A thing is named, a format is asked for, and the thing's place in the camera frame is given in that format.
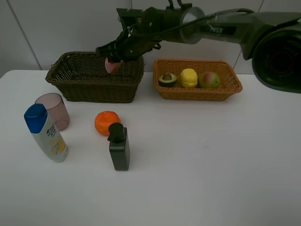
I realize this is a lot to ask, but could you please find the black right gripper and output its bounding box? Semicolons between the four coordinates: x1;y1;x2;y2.
95;32;162;64

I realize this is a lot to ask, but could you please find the pink bottle white cap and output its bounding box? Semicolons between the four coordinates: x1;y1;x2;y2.
104;58;123;74

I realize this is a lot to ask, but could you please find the halved avocado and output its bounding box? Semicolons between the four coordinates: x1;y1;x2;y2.
158;73;177;88

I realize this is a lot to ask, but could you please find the yellow lemon toy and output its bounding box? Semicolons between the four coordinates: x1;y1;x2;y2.
180;68;198;88

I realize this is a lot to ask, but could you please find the green red pear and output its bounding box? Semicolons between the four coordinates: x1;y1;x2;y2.
198;72;220;89

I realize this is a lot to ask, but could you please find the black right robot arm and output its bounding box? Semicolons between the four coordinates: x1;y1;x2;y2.
95;4;301;93

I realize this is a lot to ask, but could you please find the dark brown wicker basket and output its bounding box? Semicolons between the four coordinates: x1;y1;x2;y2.
46;52;144;103

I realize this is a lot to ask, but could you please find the orange tangerine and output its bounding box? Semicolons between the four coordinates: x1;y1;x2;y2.
94;111;121;136

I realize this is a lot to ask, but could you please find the translucent pink plastic cup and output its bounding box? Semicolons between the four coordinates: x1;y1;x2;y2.
35;93;70;131

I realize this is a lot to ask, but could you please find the black pump bottle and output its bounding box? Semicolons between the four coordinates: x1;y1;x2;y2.
108;122;130;171

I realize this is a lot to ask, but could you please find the white blue-capped shampoo bottle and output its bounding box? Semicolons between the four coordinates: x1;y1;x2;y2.
24;104;69;162

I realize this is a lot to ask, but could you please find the orange wicker basket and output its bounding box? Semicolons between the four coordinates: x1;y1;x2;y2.
153;59;243;101

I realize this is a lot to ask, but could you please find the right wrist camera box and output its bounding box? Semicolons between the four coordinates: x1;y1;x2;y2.
116;8;143;28

